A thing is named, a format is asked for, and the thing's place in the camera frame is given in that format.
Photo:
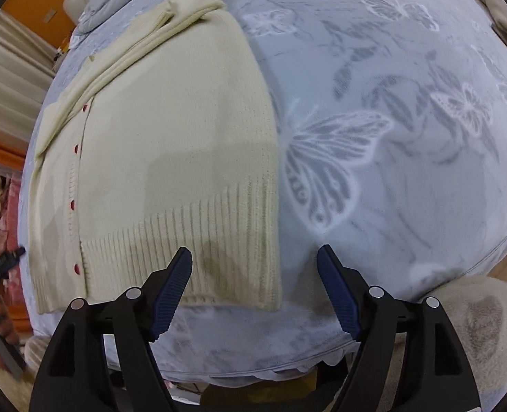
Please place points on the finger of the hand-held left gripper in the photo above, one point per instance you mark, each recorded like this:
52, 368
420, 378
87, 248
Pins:
11, 256

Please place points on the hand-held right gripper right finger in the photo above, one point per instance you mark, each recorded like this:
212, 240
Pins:
339, 292

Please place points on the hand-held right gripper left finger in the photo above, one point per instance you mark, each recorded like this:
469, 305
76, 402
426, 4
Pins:
174, 292

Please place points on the cream knit cardigan sweater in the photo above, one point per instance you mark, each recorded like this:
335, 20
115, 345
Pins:
172, 137

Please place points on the person's left hand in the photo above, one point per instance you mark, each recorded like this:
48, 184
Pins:
4, 330

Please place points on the pink floral blanket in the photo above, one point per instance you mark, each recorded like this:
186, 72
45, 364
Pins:
11, 206

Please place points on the bed with butterfly print sheet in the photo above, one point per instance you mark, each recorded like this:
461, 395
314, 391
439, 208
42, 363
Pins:
386, 180

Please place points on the person's patterned trouser leg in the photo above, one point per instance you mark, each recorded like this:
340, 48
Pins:
472, 330

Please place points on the cream curtain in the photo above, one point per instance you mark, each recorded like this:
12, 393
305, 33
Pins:
4, 73

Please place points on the white wall switch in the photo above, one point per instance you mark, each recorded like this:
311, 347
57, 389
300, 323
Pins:
50, 15

